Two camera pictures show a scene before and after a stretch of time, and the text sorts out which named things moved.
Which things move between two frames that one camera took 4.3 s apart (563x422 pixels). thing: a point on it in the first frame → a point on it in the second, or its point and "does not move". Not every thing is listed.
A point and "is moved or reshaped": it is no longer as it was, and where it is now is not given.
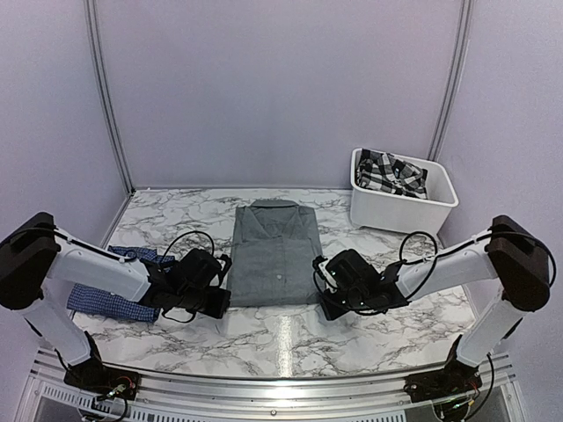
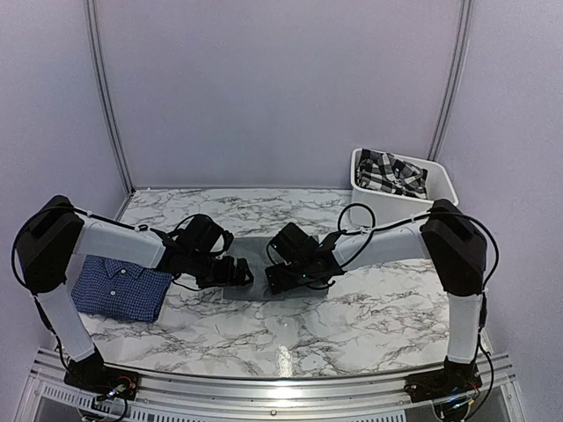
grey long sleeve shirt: [275, 243] is moved or reshaped
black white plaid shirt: [391, 174] does not move
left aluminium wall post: [91, 6] does not move
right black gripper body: [355, 299] → [300, 276]
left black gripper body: [192, 301] → [209, 274]
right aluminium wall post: [442, 131] does not move
